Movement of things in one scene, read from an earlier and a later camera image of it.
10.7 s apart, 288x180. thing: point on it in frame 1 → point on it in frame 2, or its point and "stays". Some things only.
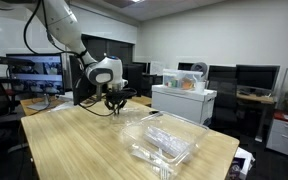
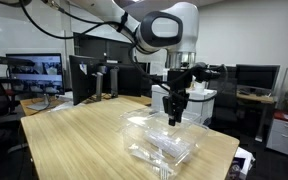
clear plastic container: (162, 142) stays
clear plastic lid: (126, 118) → (155, 121)
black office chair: (223, 79) stays
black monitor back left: (83, 89) stays
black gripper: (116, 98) → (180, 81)
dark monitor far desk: (262, 76) stays
